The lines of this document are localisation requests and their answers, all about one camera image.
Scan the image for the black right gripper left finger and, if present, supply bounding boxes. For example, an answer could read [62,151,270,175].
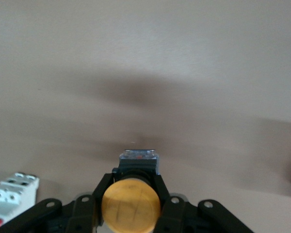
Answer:
[0,171,115,233]

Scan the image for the white circuit breaker red switches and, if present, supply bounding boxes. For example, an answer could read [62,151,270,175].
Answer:
[0,171,40,231]

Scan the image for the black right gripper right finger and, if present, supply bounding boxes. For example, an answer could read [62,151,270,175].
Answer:
[152,174,255,233]

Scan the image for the yellow push button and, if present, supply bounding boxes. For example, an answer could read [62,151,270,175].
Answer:
[101,149,162,233]

